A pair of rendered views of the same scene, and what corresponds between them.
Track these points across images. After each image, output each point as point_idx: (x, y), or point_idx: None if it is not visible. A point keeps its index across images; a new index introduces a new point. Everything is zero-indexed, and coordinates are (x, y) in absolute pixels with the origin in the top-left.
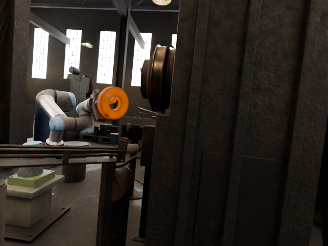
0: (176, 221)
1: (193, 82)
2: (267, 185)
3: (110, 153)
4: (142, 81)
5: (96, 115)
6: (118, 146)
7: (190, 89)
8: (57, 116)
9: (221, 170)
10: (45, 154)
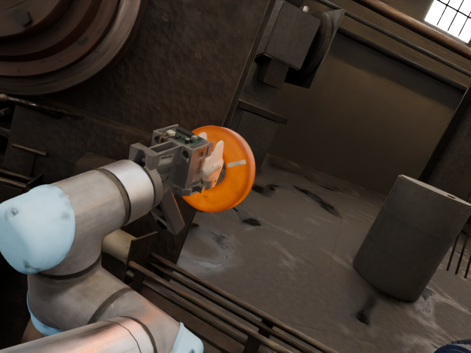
0: (169, 281)
1: (237, 101)
2: None
3: (181, 277)
4: (62, 4)
5: (179, 220)
6: (132, 258)
7: (232, 110)
8: (182, 331)
9: None
10: (303, 345)
